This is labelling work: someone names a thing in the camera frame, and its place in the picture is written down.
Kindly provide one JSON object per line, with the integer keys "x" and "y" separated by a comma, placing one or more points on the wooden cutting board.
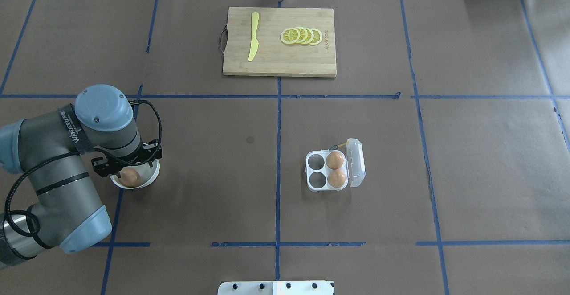
{"x": 274, "y": 58}

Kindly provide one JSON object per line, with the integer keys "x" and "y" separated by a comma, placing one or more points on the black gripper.
{"x": 143, "y": 153}

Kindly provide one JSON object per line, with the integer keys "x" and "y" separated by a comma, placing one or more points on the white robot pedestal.
{"x": 295, "y": 287}

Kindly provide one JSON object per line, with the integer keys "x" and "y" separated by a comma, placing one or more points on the clear plastic egg box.
{"x": 317, "y": 171}

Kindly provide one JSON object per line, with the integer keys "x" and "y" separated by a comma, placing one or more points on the brown egg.
{"x": 337, "y": 179}
{"x": 335, "y": 160}
{"x": 129, "y": 177}

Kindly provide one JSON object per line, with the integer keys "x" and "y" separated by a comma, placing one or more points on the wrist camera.
{"x": 110, "y": 164}

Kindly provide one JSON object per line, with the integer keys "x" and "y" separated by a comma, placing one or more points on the white ceramic bowl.
{"x": 148, "y": 173}

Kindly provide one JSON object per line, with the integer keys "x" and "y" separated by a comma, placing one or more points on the lemon slice front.
{"x": 290, "y": 36}

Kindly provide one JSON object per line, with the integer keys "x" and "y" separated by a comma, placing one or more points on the yellow plastic knife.
{"x": 254, "y": 43}

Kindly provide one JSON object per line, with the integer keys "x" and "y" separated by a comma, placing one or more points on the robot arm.
{"x": 54, "y": 202}

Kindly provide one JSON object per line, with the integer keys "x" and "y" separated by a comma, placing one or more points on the metal cutting board handle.
{"x": 222, "y": 41}

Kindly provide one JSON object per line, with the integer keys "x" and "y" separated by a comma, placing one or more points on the lemon slice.
{"x": 290, "y": 36}
{"x": 303, "y": 34}
{"x": 316, "y": 37}
{"x": 309, "y": 34}

